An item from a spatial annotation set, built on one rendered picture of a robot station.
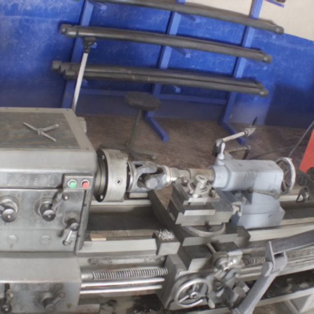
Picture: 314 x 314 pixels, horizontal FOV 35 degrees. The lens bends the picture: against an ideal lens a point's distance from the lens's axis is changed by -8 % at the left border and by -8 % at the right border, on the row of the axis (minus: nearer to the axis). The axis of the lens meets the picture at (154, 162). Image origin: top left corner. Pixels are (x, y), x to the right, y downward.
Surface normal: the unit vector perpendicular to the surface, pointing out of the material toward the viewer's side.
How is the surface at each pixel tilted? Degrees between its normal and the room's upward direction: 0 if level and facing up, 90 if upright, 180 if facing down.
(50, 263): 32
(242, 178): 86
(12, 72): 90
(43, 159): 45
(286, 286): 0
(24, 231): 90
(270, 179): 82
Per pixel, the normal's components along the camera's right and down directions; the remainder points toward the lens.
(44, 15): 0.37, 0.51
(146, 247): 0.41, -0.39
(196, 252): 0.24, -0.86
